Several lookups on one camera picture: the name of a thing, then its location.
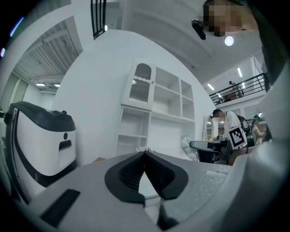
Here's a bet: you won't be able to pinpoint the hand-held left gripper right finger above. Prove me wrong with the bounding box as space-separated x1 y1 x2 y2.
145 151 232 232

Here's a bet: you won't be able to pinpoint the potted artificial flowers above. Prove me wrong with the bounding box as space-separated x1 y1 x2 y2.
135 145 157 153

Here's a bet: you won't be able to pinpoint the black head-worn camera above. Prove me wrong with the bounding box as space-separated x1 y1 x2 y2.
191 19 208 41

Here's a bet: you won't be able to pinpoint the black balcony railing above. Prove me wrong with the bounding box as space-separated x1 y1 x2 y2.
208 72 266 106

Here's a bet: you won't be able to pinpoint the white hutch shelf unit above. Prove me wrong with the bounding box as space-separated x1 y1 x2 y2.
115 58 197 159

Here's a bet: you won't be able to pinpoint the white oval vanity mirror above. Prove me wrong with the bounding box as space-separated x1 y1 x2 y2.
203 114 219 142

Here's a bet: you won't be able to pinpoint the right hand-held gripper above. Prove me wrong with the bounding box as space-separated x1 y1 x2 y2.
189 126 249 165

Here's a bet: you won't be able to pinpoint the clear plastic bag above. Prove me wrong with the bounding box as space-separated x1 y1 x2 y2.
180 135 201 162

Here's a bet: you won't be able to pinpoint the person's head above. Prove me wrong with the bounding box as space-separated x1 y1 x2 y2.
202 0 259 38

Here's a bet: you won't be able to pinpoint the person's black shirt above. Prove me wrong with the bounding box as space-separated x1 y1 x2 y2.
248 0 284 92

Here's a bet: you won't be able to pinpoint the white and black robot machine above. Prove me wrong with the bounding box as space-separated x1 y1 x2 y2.
5 101 78 189

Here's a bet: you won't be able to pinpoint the black barred railing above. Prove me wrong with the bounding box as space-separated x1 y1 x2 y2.
90 0 107 40

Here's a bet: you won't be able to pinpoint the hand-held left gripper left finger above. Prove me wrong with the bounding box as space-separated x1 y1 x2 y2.
24 151 159 232

